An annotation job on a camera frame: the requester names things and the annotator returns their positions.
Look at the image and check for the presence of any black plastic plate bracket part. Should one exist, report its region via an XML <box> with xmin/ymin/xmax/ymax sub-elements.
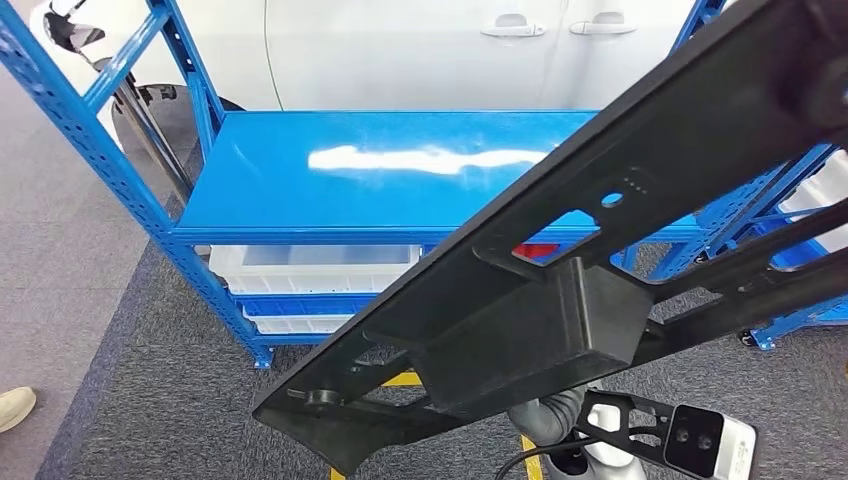
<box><xmin>251</xmin><ymin>0</ymin><xmax>848</xmax><ymax>478</ymax></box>

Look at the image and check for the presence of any red part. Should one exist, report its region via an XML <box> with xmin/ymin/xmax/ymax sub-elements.
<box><xmin>513</xmin><ymin>243</ymin><xmax>560</xmax><ymax>261</ymax></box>

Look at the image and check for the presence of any blue metal shelf rack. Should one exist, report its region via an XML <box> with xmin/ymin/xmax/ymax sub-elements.
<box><xmin>0</xmin><ymin>0</ymin><xmax>848</xmax><ymax>370</ymax></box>

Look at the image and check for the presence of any yellow floor tape square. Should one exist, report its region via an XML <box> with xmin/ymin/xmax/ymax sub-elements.
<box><xmin>329</xmin><ymin>370</ymin><xmax>546</xmax><ymax>480</ymax></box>

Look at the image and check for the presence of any blue plastic bin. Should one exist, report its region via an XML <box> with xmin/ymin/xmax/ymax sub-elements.
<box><xmin>237</xmin><ymin>294</ymin><xmax>380</xmax><ymax>319</ymax></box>

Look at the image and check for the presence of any white car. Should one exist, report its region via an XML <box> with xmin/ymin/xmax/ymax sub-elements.
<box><xmin>29</xmin><ymin>0</ymin><xmax>737</xmax><ymax>115</ymax></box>

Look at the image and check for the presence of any black car wheel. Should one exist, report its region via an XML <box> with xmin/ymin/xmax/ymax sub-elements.
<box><xmin>109</xmin><ymin>82</ymin><xmax>246</xmax><ymax>200</ymax></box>

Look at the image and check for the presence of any large white plastic bin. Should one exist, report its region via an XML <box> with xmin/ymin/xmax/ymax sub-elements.
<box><xmin>776</xmin><ymin>148</ymin><xmax>848</xmax><ymax>254</ymax></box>

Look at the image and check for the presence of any person's shoe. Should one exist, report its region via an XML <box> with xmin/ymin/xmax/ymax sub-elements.
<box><xmin>0</xmin><ymin>386</ymin><xmax>38</xmax><ymax>436</ymax></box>

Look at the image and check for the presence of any white car door handle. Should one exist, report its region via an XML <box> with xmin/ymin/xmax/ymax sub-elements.
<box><xmin>480</xmin><ymin>13</ymin><xmax>547</xmax><ymax>39</ymax></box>
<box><xmin>569</xmin><ymin>11</ymin><xmax>638</xmax><ymax>36</ymax></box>

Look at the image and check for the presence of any black camera cable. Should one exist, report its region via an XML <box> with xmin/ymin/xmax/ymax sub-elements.
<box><xmin>493</xmin><ymin>429</ymin><xmax>658</xmax><ymax>480</ymax></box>

